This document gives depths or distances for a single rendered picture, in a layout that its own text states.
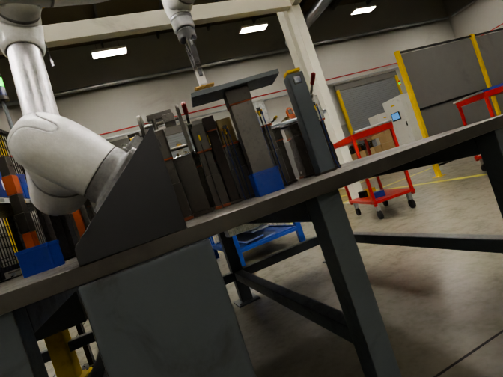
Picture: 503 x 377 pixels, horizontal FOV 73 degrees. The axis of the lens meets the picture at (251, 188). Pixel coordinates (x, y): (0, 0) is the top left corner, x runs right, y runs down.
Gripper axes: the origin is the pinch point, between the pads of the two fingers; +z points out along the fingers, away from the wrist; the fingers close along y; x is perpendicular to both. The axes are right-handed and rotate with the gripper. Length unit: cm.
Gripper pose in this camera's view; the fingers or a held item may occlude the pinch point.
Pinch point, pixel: (200, 78)
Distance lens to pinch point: 148.9
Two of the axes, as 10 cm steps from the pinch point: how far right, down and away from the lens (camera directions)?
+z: 3.2, 9.5, 0.0
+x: -9.3, 3.2, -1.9
